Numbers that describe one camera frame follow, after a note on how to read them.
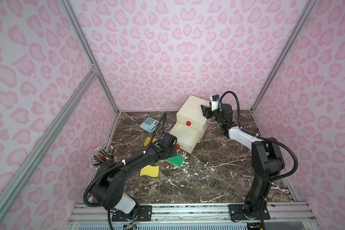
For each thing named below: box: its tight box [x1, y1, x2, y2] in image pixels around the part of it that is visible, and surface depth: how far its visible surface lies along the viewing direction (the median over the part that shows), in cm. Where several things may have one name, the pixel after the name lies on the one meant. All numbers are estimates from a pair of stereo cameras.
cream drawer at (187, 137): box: [169, 121, 204, 154], surface depth 97 cm
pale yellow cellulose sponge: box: [139, 164, 160, 178], surface depth 88 cm
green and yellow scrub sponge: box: [164, 155, 185, 168], surface depth 92 cm
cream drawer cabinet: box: [169, 95, 212, 154], surface depth 93 cm
